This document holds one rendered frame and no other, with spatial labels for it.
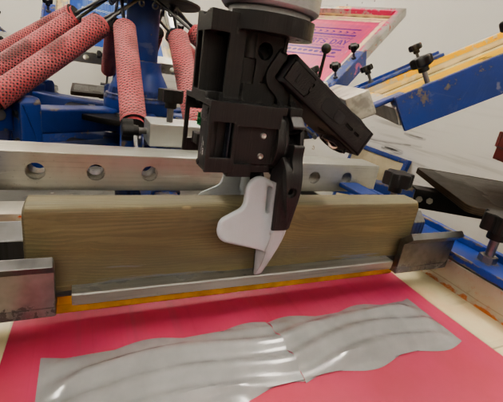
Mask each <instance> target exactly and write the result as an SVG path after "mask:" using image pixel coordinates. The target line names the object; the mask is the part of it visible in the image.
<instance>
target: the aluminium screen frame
mask: <svg viewBox="0 0 503 402"><path fill-rule="evenodd" d="M24 202H25V201H0V222H13V221H22V207H23V204H24ZM422 272H424V273H425V274H427V275H429V276H430V277H431V278H433V279H434V280H436V281H437V282H439V283H441V284H442V285H443V286H444V287H446V288H447V289H449V290H451V291H452V292H454V293H455V294H456V295H458V296H459V297H461V298H463V299H464V300H466V301H467V302H468V303H470V304H471V305H473V306H475V307H476V308H478V309H479V310H480V311H482V312H483V313H485V314H487V315H488V316H490V317H491V318H492V319H494V320H495V321H497V322H499V323H500V324H502V325H503V289H502V288H501V287H499V286H497V285H495V284H493V283H492V282H490V281H488V280H487V279H485V278H483V277H482V276H480V275H478V274H476V273H474V272H473V271H472V270H469V269H468V268H466V267H464V266H463V265H461V264H459V263H458V262H455V261H454V260H453V259H451V258H448V260H447V262H446V266H445V267H443V268H437V269H430V270H422Z"/></svg>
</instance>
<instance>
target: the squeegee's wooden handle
mask: <svg viewBox="0 0 503 402"><path fill-rule="evenodd" d="M243 201H244V195H28V196H27V197H26V200H25V202H24V204H23V207H22V237H23V249H24V259H26V258H50V257H52V258H53V260H54V264H55V282H56V297H64V296H72V285H80V284H89V283H98V282H114V281H122V280H131V279H139V278H155V277H164V276H173V275H182V274H198V273H207V272H215V271H224V270H240V269H248V268H253V266H254V257H255V249H253V248H249V247H245V246H238V245H235V244H231V243H226V242H223V241H221V240H220V239H219V238H218V236H217V233H216V228H217V224H218V222H219V220H220V219H221V218H222V217H224V216H225V215H227V214H229V213H231V212H233V211H235V210H237V209H238V208H240V206H241V205H242V203H243ZM417 213H418V202H417V201H416V200H415V199H412V198H410V197H408V196H406V195H300V197H299V201H298V204H297V206H296V209H295V213H294V215H293V218H292V221H291V224H290V226H289V228H288V229H287V230H286V232H285V235H284V236H283V239H282V241H281V243H280V244H279V247H278V248H277V250H276V252H275V253H274V254H273V256H272V258H271V260H270V261H269V263H268V264H267V265H266V266H282V265H291V264H300V263H308V262H324V261H333V260H341V259H350V258H366V257H374V256H383V255H385V256H387V257H388V258H390V259H391V260H393V261H394V257H395V254H396V251H397V249H398V244H399V242H400V239H401V238H404V237H406V236H407V235H410V232H411V230H412V227H413V225H414V220H415V218H416V215H417Z"/></svg>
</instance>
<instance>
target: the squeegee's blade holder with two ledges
mask: <svg viewBox="0 0 503 402"><path fill-rule="evenodd" d="M392 263H393V260H391V259H390V258H388V257H387V256H385V255H383V256H374V257H366V258H350V259H341V260H333V261H324V262H308V263H300V264H291V265H282V266H266V267H265V268H264V270H263V272H262V273H261V274H253V268H248V269H240V270H224V271H215V272H207V273H198V274H182V275H173V276H164V277H155V278H139V279H131V280H122V281H114V282H98V283H89V284H80V285H72V305H85V304H92V303H99V302H112V301H120V300H126V299H134V298H146V297H153V296H161V295H168V294H181V293H187V292H195V291H202V290H215V289H222V288H229V287H236V286H249V285H256V284H264V283H270V282H284V281H290V280H298V279H304V278H317V277H325V276H332V275H339V274H352V273H359V272H367V271H373V270H386V269H390V268H391V266H392Z"/></svg>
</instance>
